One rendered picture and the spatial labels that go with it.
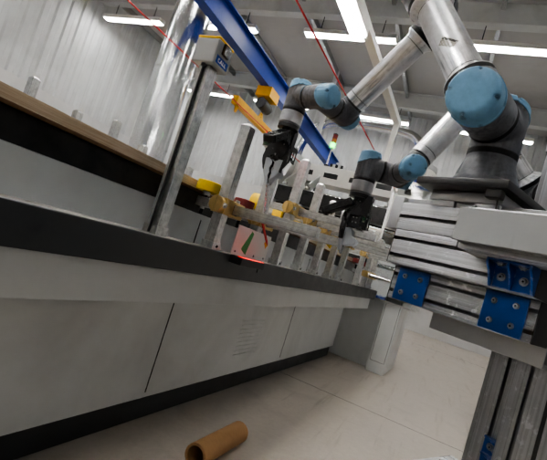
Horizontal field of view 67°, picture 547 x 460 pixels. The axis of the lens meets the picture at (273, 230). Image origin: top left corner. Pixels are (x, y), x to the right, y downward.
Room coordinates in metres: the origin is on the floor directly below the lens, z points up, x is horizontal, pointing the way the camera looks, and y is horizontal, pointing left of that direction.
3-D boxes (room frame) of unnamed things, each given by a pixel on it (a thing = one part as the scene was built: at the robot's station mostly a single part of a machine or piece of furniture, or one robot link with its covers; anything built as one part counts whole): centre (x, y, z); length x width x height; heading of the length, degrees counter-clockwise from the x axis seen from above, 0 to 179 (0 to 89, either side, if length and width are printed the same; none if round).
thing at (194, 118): (1.05, 0.29, 0.93); 0.05 x 0.05 x 0.45; 64
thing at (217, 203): (1.30, 0.16, 0.84); 0.14 x 0.06 x 0.05; 154
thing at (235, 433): (1.52, -0.04, 0.04); 0.30 x 0.08 x 0.08; 154
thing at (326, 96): (1.29, -0.03, 1.26); 0.11 x 0.11 x 0.08; 44
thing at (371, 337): (4.35, -0.71, 0.95); 1.65 x 0.70 x 1.90; 64
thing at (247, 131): (1.28, 0.17, 0.87); 0.04 x 0.04 x 0.48; 64
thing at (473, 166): (1.00, -0.46, 1.09); 0.15 x 0.15 x 0.10
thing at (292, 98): (1.34, 0.05, 1.26); 0.09 x 0.08 x 0.11; 44
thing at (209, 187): (1.37, 0.25, 0.85); 0.08 x 0.08 x 0.11
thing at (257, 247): (1.47, 0.05, 0.75); 0.26 x 0.01 x 0.10; 154
